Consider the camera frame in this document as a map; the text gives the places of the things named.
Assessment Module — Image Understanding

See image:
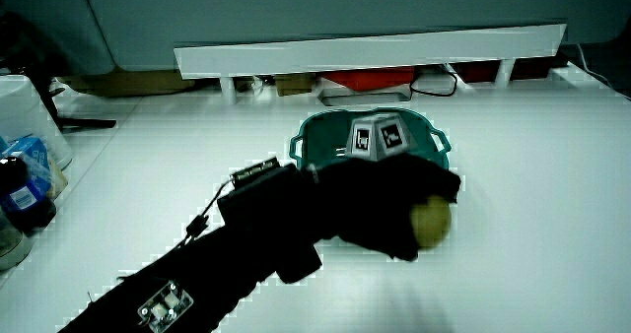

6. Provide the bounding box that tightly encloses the person's left hand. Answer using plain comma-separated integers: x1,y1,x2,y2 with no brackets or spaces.
309,113,462,263

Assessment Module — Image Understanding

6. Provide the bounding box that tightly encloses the yellow-green pear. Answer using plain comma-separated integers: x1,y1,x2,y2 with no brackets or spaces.
409,194,454,250

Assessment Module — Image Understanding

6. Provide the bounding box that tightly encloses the silver forearm sensor module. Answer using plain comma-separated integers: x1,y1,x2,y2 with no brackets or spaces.
137,280,195,333

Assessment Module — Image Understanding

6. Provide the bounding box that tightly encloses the white desk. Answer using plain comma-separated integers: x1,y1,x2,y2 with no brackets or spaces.
0,61,631,333

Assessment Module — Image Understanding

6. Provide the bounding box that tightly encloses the flat silver tray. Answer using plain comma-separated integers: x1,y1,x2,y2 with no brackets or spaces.
316,86,413,108

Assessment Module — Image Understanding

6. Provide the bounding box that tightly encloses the black wrist sensor box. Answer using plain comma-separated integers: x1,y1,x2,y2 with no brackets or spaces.
216,156,324,285

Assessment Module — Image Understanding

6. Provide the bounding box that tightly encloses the small brown box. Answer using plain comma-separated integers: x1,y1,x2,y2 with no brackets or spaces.
274,73,316,98

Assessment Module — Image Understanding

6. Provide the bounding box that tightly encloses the white monitor riser shelf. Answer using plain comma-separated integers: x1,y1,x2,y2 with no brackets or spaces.
173,24,568,105

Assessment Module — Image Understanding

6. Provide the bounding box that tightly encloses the dark red box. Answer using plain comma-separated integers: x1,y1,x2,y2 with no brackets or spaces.
451,56,556,84

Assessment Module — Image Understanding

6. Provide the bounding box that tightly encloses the wide grey partition panel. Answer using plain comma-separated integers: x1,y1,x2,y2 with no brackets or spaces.
87,0,631,73

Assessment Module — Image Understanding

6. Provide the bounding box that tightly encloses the brown cardboard box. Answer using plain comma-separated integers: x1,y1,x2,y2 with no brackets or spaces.
59,68,196,99

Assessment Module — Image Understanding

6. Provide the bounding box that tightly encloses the tan paper packet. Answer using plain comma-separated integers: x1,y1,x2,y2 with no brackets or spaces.
46,154,70,200

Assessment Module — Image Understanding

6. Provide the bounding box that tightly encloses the blue packet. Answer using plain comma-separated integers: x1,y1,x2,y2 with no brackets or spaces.
1,136,53,196

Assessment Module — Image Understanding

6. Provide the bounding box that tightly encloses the dark bottle with blue label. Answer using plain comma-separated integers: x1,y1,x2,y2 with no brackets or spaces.
0,156,57,233

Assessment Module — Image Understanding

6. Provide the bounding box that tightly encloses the white plastic bucket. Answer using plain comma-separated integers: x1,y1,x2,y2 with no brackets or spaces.
0,74,74,170

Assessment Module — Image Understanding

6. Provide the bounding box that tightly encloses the small grey partition panel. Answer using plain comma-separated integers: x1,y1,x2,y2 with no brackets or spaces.
0,0,117,77

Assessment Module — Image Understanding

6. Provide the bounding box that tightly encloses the black stand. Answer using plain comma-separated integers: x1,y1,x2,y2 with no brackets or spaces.
0,9,118,132

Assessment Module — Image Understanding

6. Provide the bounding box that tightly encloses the teal plastic tray with handles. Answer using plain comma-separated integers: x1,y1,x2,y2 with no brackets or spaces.
288,106,453,172

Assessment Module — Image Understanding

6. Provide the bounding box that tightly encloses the thin black sensor cable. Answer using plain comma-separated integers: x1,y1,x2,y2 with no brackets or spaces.
176,178,234,249

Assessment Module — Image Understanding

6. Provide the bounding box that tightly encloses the white cable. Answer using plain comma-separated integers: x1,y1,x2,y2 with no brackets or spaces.
575,43,631,101

